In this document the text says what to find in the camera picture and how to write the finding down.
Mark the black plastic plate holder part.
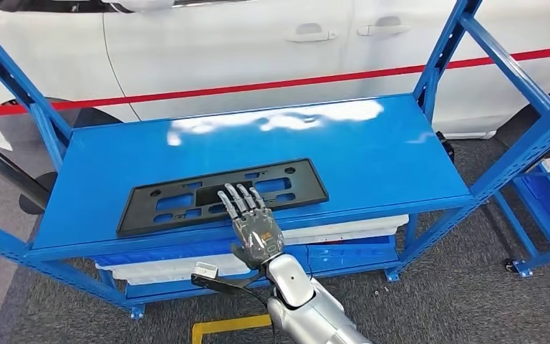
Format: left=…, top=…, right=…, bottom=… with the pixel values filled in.
left=115, top=158, right=330, bottom=239

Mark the blue plastic bin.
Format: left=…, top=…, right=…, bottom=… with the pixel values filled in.
left=305, top=234, right=400, bottom=274
left=92, top=247, right=238, bottom=267

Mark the black stanchion post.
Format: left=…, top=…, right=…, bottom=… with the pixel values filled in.
left=0, top=132, right=58, bottom=216

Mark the blue metal shelf rack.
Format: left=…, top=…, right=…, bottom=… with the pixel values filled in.
left=0, top=0, right=550, bottom=320

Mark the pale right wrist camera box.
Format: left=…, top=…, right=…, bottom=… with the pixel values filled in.
left=193, top=262, right=219, bottom=280

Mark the blue metal rack on casters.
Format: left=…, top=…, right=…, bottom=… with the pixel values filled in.
left=493, top=138, right=550, bottom=279

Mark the yellow floor tape square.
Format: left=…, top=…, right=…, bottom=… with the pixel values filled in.
left=190, top=313, right=274, bottom=344

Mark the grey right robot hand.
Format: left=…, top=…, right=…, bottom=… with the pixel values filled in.
left=216, top=183, right=286, bottom=271

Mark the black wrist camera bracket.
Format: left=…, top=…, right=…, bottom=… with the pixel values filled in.
left=190, top=272, right=269, bottom=293

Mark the red barrier belt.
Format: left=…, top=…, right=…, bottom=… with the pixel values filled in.
left=0, top=44, right=550, bottom=119

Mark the white car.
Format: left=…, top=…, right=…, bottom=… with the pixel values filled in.
left=0, top=0, right=550, bottom=153

